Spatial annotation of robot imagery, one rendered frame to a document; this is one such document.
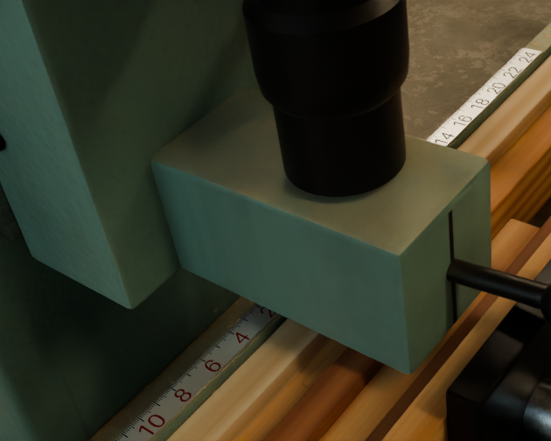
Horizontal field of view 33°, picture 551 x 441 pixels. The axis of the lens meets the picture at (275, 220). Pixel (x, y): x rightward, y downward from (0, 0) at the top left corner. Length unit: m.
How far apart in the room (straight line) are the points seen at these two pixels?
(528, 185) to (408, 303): 0.20
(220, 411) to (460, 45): 2.22
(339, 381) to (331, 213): 0.08
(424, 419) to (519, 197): 0.21
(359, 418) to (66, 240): 0.16
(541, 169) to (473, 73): 1.91
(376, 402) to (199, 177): 0.12
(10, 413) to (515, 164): 0.33
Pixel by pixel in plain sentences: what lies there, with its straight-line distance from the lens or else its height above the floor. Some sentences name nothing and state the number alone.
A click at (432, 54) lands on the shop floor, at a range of 2.55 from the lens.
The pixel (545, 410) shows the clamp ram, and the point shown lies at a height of 0.96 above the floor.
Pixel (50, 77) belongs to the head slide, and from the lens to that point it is 0.37.
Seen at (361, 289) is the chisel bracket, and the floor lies 1.01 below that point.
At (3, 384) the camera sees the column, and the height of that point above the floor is 0.89.
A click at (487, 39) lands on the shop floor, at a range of 2.60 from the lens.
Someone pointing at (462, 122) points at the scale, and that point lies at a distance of 0.55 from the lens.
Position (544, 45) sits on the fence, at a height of 0.96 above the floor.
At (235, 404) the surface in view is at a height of 0.95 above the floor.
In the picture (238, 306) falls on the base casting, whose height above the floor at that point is 0.80.
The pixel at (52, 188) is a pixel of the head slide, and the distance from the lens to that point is 0.43.
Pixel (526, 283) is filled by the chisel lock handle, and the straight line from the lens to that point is 0.37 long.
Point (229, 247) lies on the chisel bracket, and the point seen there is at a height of 1.00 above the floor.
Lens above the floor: 1.26
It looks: 39 degrees down
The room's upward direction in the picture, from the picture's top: 11 degrees counter-clockwise
